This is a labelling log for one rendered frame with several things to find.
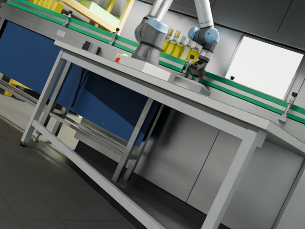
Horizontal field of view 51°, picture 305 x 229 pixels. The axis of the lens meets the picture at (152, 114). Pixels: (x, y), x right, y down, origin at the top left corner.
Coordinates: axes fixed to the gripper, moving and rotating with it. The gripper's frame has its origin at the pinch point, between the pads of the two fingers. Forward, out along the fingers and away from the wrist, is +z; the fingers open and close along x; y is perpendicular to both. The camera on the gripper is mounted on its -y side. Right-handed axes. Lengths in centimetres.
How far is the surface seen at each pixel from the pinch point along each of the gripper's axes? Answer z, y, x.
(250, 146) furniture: 16, -66, -50
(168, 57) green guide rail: -14.2, 9.3, 24.8
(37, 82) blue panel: 40, 13, 119
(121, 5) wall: -103, 259, 247
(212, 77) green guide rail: -13.7, 17.8, -5.2
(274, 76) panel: -31, 33, -39
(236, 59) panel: -33.0, 34.1, -11.0
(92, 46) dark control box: -1, 1, 77
